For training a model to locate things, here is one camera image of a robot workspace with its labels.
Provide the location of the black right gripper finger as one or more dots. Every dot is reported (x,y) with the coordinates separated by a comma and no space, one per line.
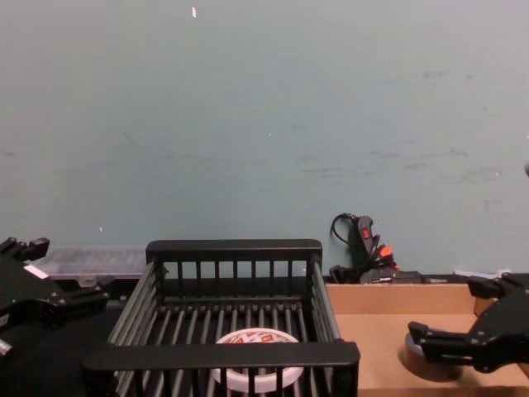
(492,286)
(446,345)

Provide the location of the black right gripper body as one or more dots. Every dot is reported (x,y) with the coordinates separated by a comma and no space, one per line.
(504,331)

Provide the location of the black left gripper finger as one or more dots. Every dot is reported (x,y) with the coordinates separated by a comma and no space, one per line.
(35,246)
(82,299)

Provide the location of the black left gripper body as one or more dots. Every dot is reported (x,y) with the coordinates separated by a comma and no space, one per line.
(25,293)

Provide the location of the roll of silver tape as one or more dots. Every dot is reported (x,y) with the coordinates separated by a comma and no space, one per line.
(411,350)

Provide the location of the roll of white tape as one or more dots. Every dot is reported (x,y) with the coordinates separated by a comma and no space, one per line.
(264,336)

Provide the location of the small white plastic piece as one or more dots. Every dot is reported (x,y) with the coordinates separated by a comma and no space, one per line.
(463,272)

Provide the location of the clear plastic case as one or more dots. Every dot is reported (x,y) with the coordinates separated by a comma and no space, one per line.
(103,260)

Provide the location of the shallow brown cardboard tray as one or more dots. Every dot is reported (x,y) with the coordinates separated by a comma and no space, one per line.
(372,331)

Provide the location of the black rack with steel bars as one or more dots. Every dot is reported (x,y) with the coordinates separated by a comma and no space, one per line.
(231,248)

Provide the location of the plain pale wall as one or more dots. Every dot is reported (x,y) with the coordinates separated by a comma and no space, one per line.
(248,124)

